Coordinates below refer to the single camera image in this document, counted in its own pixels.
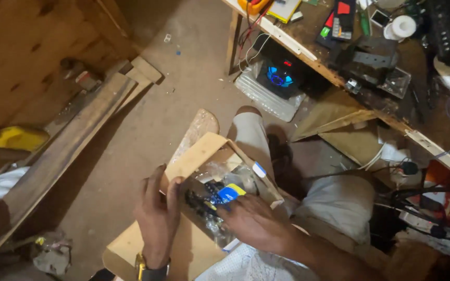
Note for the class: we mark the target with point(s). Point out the person's left hand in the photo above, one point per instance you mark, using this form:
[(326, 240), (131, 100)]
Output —
[(155, 222)]

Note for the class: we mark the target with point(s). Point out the person's right hand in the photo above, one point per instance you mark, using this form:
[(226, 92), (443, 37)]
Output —
[(254, 222)]

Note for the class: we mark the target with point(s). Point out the long wooden bench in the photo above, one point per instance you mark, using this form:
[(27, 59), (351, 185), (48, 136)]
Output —
[(61, 148)]

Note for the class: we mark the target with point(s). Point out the person's legs in light trousers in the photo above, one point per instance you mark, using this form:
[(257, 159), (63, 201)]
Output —
[(318, 187)]

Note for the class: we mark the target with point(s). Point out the blue and yellow packet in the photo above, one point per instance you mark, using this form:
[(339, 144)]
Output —
[(229, 193)]

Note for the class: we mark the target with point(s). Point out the clear plastic bags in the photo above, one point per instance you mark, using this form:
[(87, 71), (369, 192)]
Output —
[(225, 183)]

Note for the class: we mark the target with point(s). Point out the gold wristwatch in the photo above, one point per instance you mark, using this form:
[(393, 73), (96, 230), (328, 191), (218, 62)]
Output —
[(152, 271)]

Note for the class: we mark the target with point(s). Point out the brown cardboard box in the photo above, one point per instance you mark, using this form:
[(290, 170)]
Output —
[(193, 218)]

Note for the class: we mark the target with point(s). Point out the cluttered wooden workbench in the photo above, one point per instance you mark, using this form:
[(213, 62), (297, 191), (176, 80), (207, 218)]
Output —
[(369, 70)]

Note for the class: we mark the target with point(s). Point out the black speaker with blue light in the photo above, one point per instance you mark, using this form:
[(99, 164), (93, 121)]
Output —
[(281, 74)]

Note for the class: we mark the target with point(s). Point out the yellow plastic jug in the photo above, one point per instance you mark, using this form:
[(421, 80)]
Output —
[(18, 137)]

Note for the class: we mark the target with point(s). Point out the person's right fingers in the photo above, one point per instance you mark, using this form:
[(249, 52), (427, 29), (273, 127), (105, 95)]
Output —
[(231, 209)]

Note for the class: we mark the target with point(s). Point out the brown cardboard sheet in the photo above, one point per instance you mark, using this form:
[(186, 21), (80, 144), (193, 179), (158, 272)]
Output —
[(334, 117)]

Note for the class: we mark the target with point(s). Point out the yellow multimeter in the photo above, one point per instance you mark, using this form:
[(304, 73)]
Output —
[(253, 5)]

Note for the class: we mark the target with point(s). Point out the white tape roll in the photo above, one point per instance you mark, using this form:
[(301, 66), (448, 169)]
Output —
[(400, 27)]

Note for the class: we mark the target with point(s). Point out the crumpled plastic trash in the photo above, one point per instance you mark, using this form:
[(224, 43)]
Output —
[(51, 251)]

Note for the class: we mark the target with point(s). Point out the yellow-edged white pad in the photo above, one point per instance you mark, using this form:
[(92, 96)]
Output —
[(283, 9)]

